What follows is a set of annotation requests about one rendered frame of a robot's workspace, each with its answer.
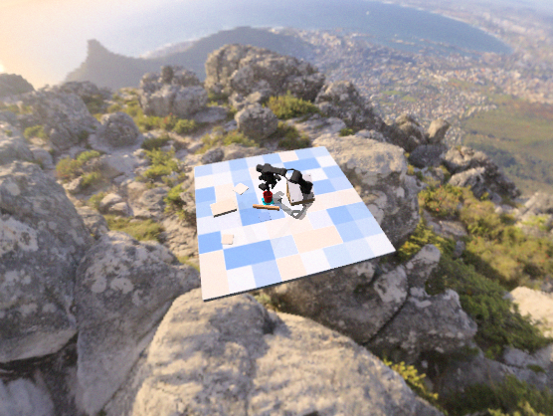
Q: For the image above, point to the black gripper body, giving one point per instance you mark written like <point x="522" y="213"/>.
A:
<point x="269" y="180"/>

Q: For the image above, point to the tan wooden plank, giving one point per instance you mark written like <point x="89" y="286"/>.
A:
<point x="265" y="207"/>

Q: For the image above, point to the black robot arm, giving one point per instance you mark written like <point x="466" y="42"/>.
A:
<point x="296" y="178"/>

